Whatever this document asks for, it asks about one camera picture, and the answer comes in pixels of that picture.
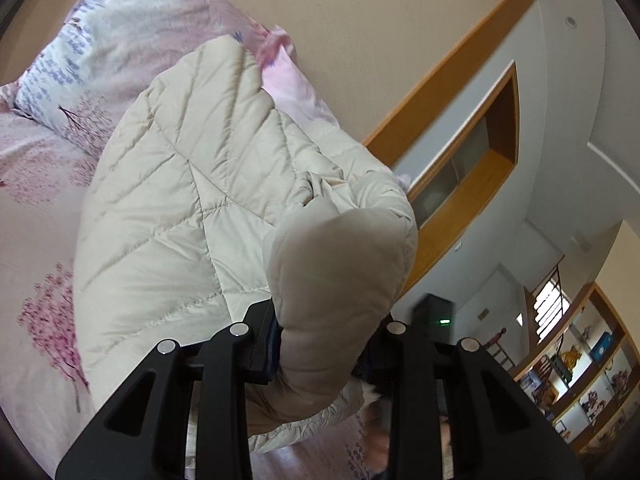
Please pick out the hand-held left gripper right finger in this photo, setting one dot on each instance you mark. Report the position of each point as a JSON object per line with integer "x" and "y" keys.
{"x": 400, "y": 360}

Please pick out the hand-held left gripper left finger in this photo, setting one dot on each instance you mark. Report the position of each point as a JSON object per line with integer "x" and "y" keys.
{"x": 262, "y": 347}

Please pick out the cream quilted puffer jacket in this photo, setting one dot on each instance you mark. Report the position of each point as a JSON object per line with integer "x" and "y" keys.
{"x": 200, "y": 210}

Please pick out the barred window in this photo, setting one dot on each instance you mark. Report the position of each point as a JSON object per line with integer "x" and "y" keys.
{"x": 550, "y": 305}

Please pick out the yellow toy figure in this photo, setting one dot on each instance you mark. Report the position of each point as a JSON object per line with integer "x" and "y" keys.
{"x": 570, "y": 358}

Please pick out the wooden display shelf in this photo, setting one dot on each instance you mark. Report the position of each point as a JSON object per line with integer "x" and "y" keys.
{"x": 585, "y": 375}

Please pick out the blue box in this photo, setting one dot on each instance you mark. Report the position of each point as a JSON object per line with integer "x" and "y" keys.
{"x": 601, "y": 346}

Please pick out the pink floral bed sheet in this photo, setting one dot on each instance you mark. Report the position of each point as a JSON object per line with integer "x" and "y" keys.
{"x": 35, "y": 240}

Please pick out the pink floral pillow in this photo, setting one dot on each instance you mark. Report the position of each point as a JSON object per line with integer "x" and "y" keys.
{"x": 300, "y": 95}

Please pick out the recessed ceiling light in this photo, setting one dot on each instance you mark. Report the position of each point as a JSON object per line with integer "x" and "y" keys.
{"x": 570, "y": 21}

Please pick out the floral pillow with blue flowers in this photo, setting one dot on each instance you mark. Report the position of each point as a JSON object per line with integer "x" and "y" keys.
{"x": 110, "y": 45}

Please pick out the wooden wall trim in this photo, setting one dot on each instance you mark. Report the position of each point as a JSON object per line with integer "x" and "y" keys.
{"x": 450, "y": 65}

